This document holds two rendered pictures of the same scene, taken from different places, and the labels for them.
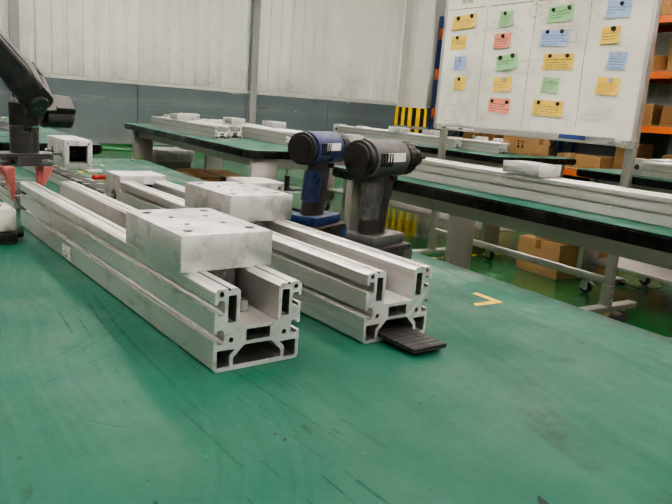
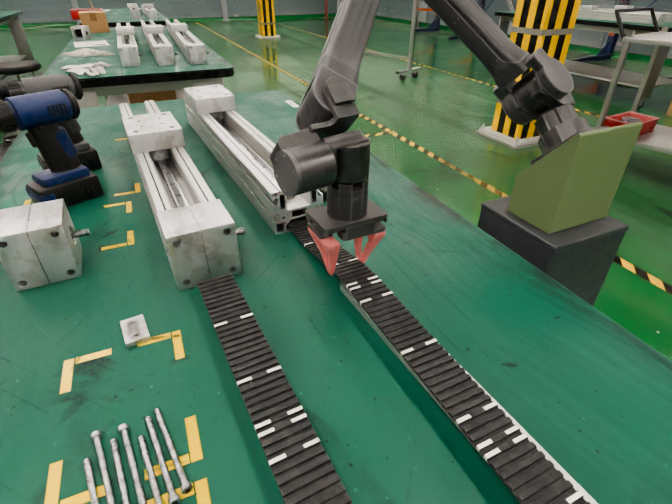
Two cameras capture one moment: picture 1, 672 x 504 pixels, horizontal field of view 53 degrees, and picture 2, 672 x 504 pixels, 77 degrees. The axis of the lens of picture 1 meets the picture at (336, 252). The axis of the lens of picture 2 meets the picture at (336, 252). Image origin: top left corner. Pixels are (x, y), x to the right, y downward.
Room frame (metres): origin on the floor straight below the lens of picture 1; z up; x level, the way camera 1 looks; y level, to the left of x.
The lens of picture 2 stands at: (1.96, 0.75, 1.18)
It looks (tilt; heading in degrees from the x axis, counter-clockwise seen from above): 33 degrees down; 190
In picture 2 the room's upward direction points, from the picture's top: straight up
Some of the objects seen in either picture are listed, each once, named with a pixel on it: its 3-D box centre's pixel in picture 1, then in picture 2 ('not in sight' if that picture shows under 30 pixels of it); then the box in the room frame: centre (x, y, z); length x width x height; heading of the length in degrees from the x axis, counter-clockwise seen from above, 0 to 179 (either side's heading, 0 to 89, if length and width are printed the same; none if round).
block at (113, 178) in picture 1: (130, 195); (207, 241); (1.43, 0.45, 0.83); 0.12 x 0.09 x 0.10; 128
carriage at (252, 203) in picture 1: (236, 208); (154, 136); (1.09, 0.17, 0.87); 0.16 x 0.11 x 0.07; 38
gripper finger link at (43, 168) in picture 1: (32, 177); (338, 245); (1.44, 0.66, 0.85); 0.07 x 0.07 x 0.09; 38
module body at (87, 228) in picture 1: (120, 245); (236, 144); (0.97, 0.32, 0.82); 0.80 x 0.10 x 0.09; 38
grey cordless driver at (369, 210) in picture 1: (388, 205); (43, 128); (1.13, -0.08, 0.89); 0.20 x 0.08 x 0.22; 142
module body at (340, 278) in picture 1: (235, 238); (159, 157); (1.09, 0.17, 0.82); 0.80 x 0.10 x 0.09; 38
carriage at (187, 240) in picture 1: (195, 248); (210, 103); (0.77, 0.16, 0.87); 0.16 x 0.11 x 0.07; 38
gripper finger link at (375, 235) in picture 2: (19, 177); (353, 241); (1.43, 0.68, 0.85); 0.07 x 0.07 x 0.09; 38
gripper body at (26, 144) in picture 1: (24, 143); (347, 200); (1.43, 0.67, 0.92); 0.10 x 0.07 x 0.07; 128
